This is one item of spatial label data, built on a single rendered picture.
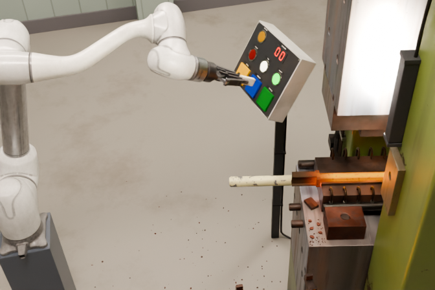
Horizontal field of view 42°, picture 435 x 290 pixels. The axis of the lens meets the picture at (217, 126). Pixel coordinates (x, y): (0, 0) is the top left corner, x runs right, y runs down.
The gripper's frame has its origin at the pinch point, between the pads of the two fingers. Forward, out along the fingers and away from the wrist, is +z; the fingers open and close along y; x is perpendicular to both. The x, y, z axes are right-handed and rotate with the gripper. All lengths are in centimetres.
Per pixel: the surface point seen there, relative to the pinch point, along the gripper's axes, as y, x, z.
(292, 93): 6.9, 2.0, 17.8
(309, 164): 34.2, -12.0, 16.0
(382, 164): 50, 2, 31
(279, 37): -10.9, 16.5, 14.2
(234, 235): -19, -97, 58
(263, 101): 0.5, -6.7, 12.5
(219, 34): -213, -56, 128
